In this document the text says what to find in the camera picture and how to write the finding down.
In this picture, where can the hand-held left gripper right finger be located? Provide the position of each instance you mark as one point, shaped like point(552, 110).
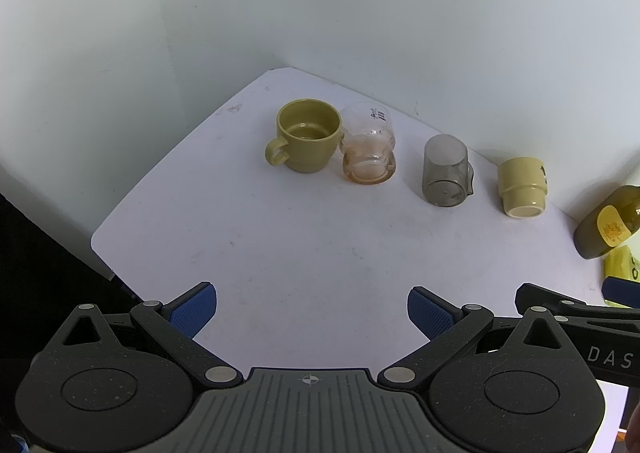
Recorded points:
point(428, 313)

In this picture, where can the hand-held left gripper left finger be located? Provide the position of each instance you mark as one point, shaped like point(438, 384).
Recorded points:
point(194, 309)

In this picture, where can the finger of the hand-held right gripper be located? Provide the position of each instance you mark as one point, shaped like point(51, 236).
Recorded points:
point(622, 292)
point(550, 299)

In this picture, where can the grey translucent cup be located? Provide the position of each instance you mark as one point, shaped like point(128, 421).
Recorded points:
point(445, 173)

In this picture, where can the dark olive cup yellow label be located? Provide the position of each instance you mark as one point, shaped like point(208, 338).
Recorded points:
point(607, 223)

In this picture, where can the cream yellow ceramic cup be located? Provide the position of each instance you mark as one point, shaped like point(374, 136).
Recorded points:
point(522, 183)

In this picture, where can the clear glass cup orange tint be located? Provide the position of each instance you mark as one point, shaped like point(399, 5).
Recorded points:
point(369, 148)

